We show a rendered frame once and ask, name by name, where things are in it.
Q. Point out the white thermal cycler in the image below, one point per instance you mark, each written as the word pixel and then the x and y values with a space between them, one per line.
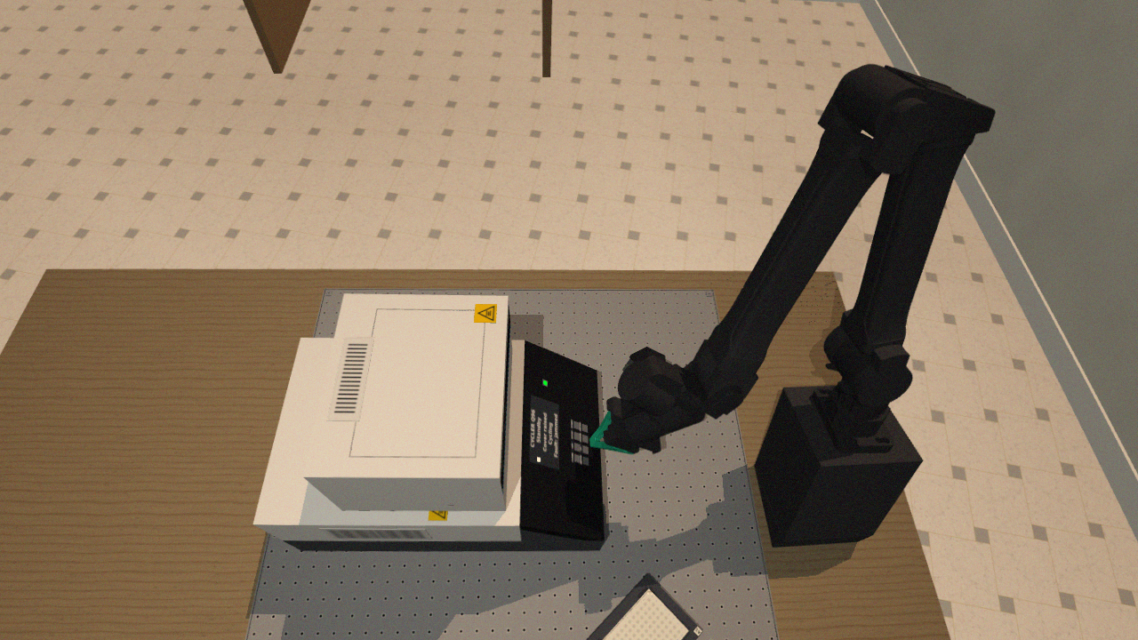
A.
pixel 435 431

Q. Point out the white well plate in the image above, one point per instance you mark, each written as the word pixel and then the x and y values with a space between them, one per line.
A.
pixel 648 619

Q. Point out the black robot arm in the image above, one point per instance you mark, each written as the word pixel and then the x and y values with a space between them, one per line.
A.
pixel 890 105

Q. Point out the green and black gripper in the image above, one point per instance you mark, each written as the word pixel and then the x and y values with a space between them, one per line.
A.
pixel 627 434

